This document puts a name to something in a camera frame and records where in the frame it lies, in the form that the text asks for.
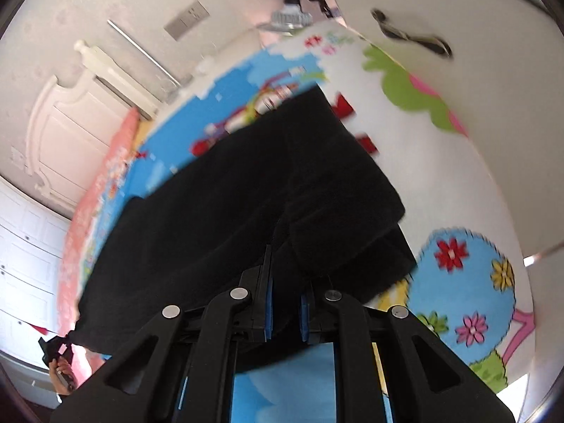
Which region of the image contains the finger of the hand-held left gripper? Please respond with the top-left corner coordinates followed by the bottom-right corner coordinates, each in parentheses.
top-left (39, 334), bottom-right (75, 364)

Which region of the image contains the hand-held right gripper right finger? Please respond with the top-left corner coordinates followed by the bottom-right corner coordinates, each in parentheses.
top-left (301, 275), bottom-right (516, 423)

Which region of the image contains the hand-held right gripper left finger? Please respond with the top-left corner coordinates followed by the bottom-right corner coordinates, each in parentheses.
top-left (50, 244), bottom-right (274, 423)

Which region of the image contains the person's left hand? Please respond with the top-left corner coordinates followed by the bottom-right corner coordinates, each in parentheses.
top-left (48, 357), bottom-right (78, 395)

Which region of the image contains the white drawer cabinet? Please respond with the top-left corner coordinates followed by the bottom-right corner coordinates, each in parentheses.
top-left (0, 176), bottom-right (75, 404)

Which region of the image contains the colourful printed blanket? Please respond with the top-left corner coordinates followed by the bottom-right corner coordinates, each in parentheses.
top-left (84, 22), bottom-right (536, 423)

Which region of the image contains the pink printed bed sheet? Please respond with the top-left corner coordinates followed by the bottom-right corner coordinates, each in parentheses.
top-left (56, 109), bottom-right (153, 375)

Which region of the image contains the white bed headboard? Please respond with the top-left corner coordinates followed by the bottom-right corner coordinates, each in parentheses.
top-left (25, 39), bottom-right (160, 213)

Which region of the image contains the thin metal rod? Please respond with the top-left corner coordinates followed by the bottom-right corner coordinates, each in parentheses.
top-left (523, 240), bottom-right (564, 267)

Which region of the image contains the metal wall rail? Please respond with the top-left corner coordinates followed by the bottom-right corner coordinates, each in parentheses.
top-left (107, 19), bottom-right (182, 87)

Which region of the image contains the grey wall switch panel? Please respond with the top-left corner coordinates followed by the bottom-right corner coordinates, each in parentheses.
top-left (164, 1), bottom-right (210, 42)

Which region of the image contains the black door handle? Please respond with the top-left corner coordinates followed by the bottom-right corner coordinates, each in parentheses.
top-left (370, 8), bottom-right (454, 59)

